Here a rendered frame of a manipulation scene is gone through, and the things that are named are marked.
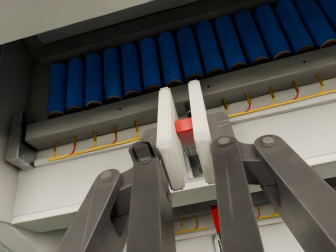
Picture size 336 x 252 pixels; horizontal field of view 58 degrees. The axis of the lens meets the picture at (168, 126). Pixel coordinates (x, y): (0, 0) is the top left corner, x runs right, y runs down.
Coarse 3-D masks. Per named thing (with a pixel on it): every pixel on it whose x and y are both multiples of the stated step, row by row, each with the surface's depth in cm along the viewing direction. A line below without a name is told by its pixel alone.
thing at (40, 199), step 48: (192, 0) 32; (0, 48) 32; (0, 96) 30; (288, 96) 27; (0, 144) 28; (96, 144) 29; (288, 144) 25; (0, 192) 27; (48, 192) 28; (192, 192) 26
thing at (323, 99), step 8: (320, 96) 26; (328, 96) 25; (288, 104) 26; (296, 104) 26; (304, 104) 26; (312, 104) 26; (320, 104) 26; (256, 112) 26; (264, 112) 26; (272, 112) 26; (280, 112) 26; (232, 120) 26; (240, 120) 26; (248, 120) 27; (104, 144) 28; (120, 144) 28; (128, 144) 28; (88, 152) 28; (96, 152) 28; (104, 152) 28; (40, 160) 29; (56, 160) 29; (64, 160) 29
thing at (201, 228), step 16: (256, 192) 39; (176, 208) 41; (192, 208) 40; (208, 208) 40; (256, 208) 41; (272, 208) 40; (176, 224) 42; (192, 224) 42; (208, 224) 41; (272, 224) 39; (176, 240) 41; (192, 240) 41; (208, 240) 40; (272, 240) 38; (288, 240) 38
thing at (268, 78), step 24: (240, 72) 26; (264, 72) 26; (288, 72) 25; (312, 72) 26; (144, 96) 28; (216, 96) 27; (240, 96) 27; (312, 96) 25; (48, 120) 29; (72, 120) 28; (96, 120) 28; (120, 120) 28; (144, 120) 28; (48, 144) 29
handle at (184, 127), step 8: (176, 120) 18; (184, 120) 18; (176, 128) 18; (184, 128) 18; (192, 128) 18; (184, 136) 19; (192, 136) 19; (184, 144) 20; (192, 144) 21; (192, 152) 24
